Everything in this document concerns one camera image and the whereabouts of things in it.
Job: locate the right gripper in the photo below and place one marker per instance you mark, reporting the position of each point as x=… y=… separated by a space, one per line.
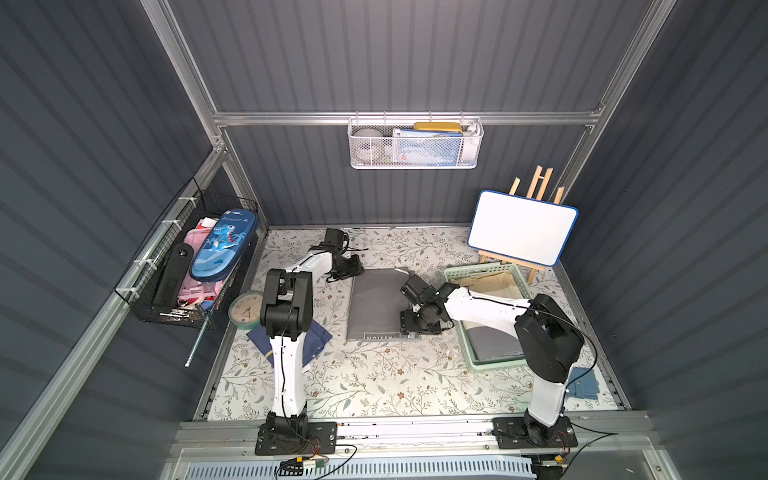
x=411 y=320

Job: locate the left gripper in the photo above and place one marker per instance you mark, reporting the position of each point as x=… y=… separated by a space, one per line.
x=347 y=264

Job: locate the plain grey pillowcase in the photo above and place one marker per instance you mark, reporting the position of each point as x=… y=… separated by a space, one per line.
x=375 y=305

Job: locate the mint green plastic basket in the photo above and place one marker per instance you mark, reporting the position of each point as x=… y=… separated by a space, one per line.
x=490 y=313

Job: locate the beige and grey pillowcase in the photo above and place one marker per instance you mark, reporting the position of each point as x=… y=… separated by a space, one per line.
x=489 y=345

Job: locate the navy blue cloth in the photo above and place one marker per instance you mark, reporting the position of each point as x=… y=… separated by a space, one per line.
x=315 y=342

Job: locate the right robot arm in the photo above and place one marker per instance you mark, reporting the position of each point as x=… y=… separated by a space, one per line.
x=550 y=342

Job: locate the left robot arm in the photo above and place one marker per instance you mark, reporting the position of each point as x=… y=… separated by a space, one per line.
x=287 y=315

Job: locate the blue packet in basket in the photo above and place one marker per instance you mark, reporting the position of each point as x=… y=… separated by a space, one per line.
x=426 y=149

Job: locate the black remote in basket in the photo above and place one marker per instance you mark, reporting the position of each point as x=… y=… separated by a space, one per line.
x=172 y=277

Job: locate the yellow item in basket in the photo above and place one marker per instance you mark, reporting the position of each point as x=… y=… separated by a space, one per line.
x=452 y=127

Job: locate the floral table cloth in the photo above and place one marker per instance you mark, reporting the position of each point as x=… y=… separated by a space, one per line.
x=373 y=379

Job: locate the green round clock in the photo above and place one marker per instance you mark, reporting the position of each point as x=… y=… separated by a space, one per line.
x=245 y=311

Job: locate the blue shark pencil case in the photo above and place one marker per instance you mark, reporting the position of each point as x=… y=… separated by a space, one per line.
x=223 y=247

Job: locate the white tape roll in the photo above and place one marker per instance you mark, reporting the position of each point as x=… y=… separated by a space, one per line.
x=367 y=145

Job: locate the white board on easel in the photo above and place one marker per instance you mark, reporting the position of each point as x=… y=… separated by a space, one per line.
x=525 y=230

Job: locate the teal cloth piece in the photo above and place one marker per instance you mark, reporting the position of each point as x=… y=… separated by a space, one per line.
x=583 y=384

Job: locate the white wire wall basket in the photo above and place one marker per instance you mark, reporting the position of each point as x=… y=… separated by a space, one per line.
x=473 y=134

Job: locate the black wire side basket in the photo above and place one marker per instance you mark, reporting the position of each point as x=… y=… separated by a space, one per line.
x=192 y=219

